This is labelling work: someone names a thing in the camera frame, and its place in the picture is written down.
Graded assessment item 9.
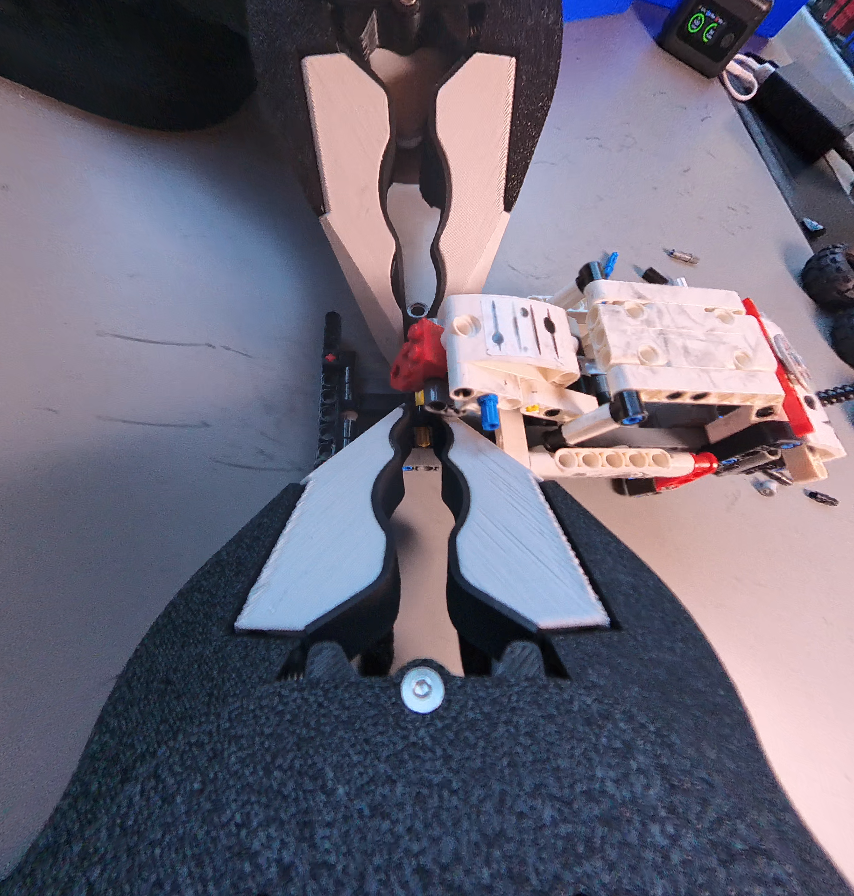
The toy brick vehicle model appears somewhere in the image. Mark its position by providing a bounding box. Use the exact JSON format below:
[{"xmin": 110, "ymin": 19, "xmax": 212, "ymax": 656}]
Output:
[{"xmin": 315, "ymin": 257, "xmax": 848, "ymax": 499}]

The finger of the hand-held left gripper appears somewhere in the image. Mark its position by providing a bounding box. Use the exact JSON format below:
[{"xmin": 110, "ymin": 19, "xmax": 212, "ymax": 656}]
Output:
[
  {"xmin": 427, "ymin": 54, "xmax": 519, "ymax": 317},
  {"xmin": 301, "ymin": 54, "xmax": 421, "ymax": 351}
]

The white cable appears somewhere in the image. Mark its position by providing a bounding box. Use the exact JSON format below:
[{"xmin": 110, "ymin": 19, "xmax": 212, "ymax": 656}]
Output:
[{"xmin": 721, "ymin": 54, "xmax": 767, "ymax": 102}]

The black flat plate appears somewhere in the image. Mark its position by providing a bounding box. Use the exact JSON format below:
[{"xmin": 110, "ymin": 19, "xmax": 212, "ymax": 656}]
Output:
[{"xmin": 735, "ymin": 98, "xmax": 854, "ymax": 242}]

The small black display device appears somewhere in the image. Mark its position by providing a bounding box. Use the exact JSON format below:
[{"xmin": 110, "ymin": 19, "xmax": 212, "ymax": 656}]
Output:
[{"xmin": 658, "ymin": 0, "xmax": 774, "ymax": 79}]

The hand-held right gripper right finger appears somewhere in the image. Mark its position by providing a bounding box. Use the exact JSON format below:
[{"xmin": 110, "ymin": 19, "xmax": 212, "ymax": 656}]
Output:
[{"xmin": 436, "ymin": 425, "xmax": 610, "ymax": 634}]

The grey desk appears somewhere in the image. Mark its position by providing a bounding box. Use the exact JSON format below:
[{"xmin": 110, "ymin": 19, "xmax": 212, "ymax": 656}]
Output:
[{"xmin": 0, "ymin": 14, "xmax": 854, "ymax": 896}]

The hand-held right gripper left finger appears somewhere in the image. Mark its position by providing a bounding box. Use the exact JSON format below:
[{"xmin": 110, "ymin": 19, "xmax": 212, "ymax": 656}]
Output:
[{"xmin": 238, "ymin": 409, "xmax": 416, "ymax": 638}]

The black power adapter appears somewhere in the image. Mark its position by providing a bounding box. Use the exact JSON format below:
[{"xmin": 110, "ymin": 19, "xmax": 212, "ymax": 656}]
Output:
[{"xmin": 754, "ymin": 63, "xmax": 854, "ymax": 162}]

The blue plastic storage bin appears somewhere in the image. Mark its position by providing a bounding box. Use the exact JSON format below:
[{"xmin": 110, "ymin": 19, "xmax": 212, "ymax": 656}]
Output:
[{"xmin": 565, "ymin": 0, "xmax": 666, "ymax": 21}]

